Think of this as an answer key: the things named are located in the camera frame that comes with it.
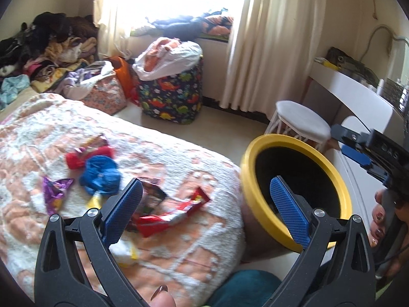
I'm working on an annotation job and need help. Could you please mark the right hand painted nails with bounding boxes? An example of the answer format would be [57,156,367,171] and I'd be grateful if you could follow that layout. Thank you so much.
[368,189,408,278]

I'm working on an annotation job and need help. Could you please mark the cream curtain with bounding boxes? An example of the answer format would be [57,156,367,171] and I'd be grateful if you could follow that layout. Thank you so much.
[219,0,326,117]
[93,0,148,59]

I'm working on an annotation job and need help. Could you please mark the blue plastic bag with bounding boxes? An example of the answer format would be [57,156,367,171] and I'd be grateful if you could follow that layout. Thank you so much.
[79,156,122,197]

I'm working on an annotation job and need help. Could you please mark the teal cushion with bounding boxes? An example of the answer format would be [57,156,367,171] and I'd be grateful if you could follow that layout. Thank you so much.
[205,270,281,307]

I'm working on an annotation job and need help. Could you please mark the white desk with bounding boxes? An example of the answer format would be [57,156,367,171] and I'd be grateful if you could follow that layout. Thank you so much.
[302,62,404,225]

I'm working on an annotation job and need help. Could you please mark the dinosaur print laundry basket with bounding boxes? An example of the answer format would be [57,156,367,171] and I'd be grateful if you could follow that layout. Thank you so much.
[136,57,203,125]

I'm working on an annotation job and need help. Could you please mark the orange bag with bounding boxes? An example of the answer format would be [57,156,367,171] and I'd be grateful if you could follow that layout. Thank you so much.
[108,56,139,105]

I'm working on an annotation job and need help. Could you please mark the red long snack wrapper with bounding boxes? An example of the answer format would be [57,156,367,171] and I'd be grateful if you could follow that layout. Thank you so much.
[133,187,211,238]

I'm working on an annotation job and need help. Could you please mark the white wire stool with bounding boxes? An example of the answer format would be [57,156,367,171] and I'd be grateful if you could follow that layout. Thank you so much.
[265,101,331,153]

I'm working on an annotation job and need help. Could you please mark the olive bag on desk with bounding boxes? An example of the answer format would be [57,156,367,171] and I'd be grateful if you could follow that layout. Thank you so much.
[325,47,379,87]

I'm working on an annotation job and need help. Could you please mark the clothes on window sill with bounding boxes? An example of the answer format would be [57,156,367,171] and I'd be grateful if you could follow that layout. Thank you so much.
[130,8,234,42]

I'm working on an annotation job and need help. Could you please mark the left hand painted nails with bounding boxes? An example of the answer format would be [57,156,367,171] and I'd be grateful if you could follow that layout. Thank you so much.
[149,285,176,307]

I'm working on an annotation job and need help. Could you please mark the peach white bed blanket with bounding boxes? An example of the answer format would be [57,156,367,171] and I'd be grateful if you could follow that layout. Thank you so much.
[1,94,245,306]

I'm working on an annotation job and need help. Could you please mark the yellow rim trash bin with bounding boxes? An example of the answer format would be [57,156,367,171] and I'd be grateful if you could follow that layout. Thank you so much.
[241,134,352,254]

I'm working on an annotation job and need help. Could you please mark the red cylinder wrapper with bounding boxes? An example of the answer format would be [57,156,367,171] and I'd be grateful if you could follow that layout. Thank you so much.
[65,146,115,170]

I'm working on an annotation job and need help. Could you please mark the white plastic bag of clothes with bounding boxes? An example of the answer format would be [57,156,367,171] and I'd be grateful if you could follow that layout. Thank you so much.
[132,37,202,81]

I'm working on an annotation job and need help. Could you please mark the white yellow wrapper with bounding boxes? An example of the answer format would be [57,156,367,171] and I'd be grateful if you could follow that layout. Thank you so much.
[109,239,139,267]

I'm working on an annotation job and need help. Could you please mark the purple foil wrapper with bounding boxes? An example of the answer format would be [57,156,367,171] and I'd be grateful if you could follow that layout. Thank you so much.
[42,176,75,215]

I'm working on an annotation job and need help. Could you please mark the pink floral fabric bag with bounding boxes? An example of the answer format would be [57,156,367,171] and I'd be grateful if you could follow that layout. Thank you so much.
[81,72,127,115]

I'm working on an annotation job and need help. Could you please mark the pile of clothes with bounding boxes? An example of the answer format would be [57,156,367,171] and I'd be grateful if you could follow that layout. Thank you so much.
[1,12,98,110]

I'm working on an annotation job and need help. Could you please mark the left cream curtain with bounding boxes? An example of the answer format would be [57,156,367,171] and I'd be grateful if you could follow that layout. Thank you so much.
[93,0,148,59]

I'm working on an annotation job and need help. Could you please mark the wall cable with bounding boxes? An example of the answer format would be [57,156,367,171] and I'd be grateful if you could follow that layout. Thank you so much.
[367,24,409,65]

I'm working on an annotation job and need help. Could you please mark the dark snack packet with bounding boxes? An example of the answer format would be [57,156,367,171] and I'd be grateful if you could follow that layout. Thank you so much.
[126,178,167,232]

